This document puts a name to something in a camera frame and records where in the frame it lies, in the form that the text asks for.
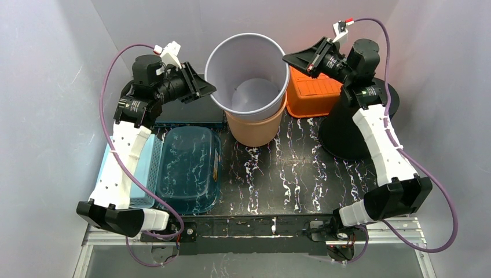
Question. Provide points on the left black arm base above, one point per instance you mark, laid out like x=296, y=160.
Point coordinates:
x=166, y=245

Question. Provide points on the aluminium frame rail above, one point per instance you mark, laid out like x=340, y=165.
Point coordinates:
x=268, y=197

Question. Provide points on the tan bucket with black liner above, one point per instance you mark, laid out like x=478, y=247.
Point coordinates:
x=256, y=133

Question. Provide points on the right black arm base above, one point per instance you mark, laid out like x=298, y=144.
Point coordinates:
x=340, y=239

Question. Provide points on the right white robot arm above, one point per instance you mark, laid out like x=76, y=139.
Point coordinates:
x=400, y=190

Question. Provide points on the dark blue network switch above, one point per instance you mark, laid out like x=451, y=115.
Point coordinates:
x=202, y=112

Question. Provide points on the dark teal transparent container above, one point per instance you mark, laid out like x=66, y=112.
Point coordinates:
x=189, y=178

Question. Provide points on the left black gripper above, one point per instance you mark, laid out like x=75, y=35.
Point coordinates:
x=189, y=81

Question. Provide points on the orange plastic tray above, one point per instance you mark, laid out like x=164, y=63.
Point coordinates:
x=308, y=98

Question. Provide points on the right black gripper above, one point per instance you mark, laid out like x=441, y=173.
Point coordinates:
x=318, y=57

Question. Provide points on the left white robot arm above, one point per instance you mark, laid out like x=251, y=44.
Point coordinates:
x=120, y=203

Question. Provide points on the grey lavender plastic bucket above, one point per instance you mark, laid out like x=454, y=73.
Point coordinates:
x=249, y=75

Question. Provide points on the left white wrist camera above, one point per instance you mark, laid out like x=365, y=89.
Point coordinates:
x=169, y=54

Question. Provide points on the black plastic bucket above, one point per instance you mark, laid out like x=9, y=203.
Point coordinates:
x=338, y=134

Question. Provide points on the light blue perforated basket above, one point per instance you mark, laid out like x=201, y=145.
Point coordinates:
x=146, y=172

